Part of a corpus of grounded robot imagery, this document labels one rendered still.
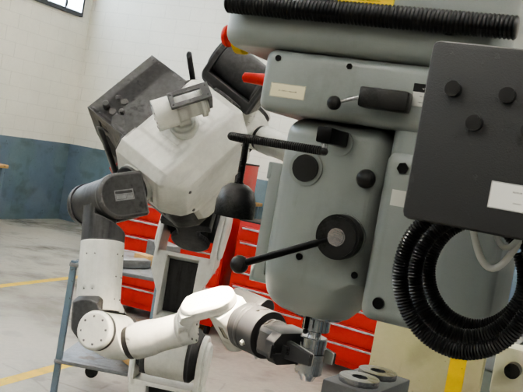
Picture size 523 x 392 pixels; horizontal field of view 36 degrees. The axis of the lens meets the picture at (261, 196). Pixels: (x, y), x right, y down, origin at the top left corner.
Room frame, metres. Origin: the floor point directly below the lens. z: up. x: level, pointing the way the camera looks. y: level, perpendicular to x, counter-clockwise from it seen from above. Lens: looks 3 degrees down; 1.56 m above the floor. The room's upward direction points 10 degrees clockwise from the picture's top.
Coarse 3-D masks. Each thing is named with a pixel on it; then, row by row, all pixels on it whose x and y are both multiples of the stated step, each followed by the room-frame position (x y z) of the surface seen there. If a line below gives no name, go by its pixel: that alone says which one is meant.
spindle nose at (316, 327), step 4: (304, 320) 1.34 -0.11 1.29; (312, 320) 1.33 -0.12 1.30; (316, 320) 1.33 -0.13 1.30; (312, 324) 1.33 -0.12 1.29; (316, 324) 1.33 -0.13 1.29; (320, 324) 1.33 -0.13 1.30; (324, 324) 1.33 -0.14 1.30; (328, 324) 1.34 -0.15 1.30; (308, 328) 1.33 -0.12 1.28; (312, 328) 1.33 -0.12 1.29; (316, 328) 1.33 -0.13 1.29; (320, 328) 1.33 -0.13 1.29; (324, 328) 1.33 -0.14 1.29; (328, 328) 1.34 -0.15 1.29; (316, 332) 1.33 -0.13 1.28; (320, 332) 1.33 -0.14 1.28; (324, 332) 1.33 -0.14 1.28; (328, 332) 1.34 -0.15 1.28
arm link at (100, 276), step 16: (96, 240) 1.61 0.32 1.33; (112, 240) 1.62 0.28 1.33; (80, 256) 1.62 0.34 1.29; (96, 256) 1.60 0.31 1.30; (112, 256) 1.61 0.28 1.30; (80, 272) 1.61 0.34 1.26; (96, 272) 1.59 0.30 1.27; (112, 272) 1.61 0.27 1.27; (80, 288) 1.60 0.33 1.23; (96, 288) 1.59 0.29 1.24; (112, 288) 1.60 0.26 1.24; (80, 304) 1.57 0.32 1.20; (96, 304) 1.56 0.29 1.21; (112, 304) 1.59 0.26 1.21; (80, 320) 1.55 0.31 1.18; (96, 320) 1.54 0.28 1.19; (112, 320) 1.54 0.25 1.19; (80, 336) 1.54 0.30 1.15; (96, 336) 1.53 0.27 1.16; (112, 336) 1.53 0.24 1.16
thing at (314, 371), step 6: (300, 342) 1.34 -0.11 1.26; (306, 348) 1.33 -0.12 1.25; (312, 348) 1.33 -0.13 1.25; (318, 348) 1.33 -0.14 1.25; (324, 348) 1.34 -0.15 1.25; (318, 354) 1.33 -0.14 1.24; (324, 354) 1.34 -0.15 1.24; (318, 360) 1.33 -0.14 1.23; (300, 366) 1.33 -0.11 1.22; (306, 366) 1.33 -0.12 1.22; (312, 366) 1.33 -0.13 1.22; (318, 366) 1.33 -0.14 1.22; (300, 372) 1.33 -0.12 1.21; (306, 372) 1.33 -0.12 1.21; (312, 372) 1.33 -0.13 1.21; (318, 372) 1.34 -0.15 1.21
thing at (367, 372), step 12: (348, 372) 1.78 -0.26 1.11; (360, 372) 1.79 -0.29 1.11; (372, 372) 1.81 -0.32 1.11; (384, 372) 1.84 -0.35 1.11; (324, 384) 1.73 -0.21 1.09; (336, 384) 1.72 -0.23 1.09; (348, 384) 1.72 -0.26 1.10; (360, 384) 1.71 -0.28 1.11; (372, 384) 1.72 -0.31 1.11; (384, 384) 1.77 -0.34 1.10; (396, 384) 1.79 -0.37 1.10; (408, 384) 1.85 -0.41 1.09
